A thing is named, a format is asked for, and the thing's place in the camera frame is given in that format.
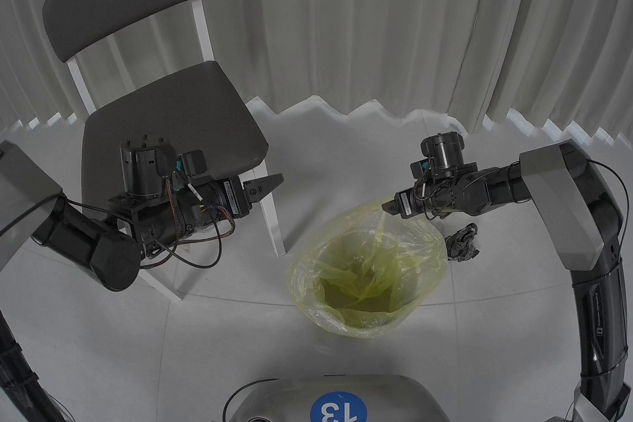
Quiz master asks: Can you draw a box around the white trash bin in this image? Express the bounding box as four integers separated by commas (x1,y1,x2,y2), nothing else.
297,218,446,337

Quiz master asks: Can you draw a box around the black cable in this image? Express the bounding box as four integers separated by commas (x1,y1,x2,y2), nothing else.
223,377,283,422
63,198,237,270
585,156,630,233

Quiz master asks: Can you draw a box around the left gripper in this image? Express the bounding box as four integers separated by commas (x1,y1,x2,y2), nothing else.
147,172,285,257

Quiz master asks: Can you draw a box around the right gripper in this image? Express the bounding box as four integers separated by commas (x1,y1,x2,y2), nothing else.
393,185,441,219

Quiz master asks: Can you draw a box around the white curtain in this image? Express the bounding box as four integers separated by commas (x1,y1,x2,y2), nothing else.
445,0,633,146
0,0,500,134

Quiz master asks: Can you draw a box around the yellow plastic bag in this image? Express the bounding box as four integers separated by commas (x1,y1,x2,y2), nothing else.
288,197,448,339

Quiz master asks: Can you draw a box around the dark grey white chair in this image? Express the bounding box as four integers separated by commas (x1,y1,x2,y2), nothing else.
42,0,287,303

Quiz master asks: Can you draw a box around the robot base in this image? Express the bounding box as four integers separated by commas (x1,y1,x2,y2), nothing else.
231,375,452,422

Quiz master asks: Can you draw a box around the black plastic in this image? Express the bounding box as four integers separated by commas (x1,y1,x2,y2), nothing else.
445,222,481,261

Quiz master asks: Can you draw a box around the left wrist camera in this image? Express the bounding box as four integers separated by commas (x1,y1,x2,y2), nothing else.
178,149,208,186

